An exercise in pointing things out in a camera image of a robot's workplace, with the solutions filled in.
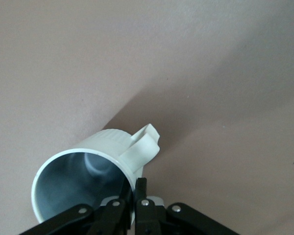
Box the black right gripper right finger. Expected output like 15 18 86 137
134 177 242 235

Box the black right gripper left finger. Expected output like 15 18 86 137
18 180 135 235

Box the beige ribbed mug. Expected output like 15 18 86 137
31 123 161 225

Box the brown table cover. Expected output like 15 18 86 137
0 0 294 235

